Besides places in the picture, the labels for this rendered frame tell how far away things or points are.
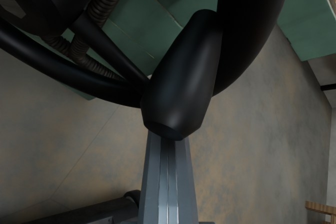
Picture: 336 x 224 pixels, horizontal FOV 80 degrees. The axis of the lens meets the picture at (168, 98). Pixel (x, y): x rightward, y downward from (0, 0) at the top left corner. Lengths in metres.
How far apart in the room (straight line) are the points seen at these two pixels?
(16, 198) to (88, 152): 0.28
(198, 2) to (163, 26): 0.09
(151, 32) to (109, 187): 0.80
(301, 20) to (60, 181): 0.93
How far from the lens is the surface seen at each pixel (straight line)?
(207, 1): 0.33
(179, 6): 0.35
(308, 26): 0.34
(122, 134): 1.05
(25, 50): 0.28
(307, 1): 0.32
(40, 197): 0.99
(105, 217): 0.87
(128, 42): 0.46
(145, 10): 0.38
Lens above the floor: 0.95
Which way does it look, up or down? 51 degrees down
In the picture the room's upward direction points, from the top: 77 degrees clockwise
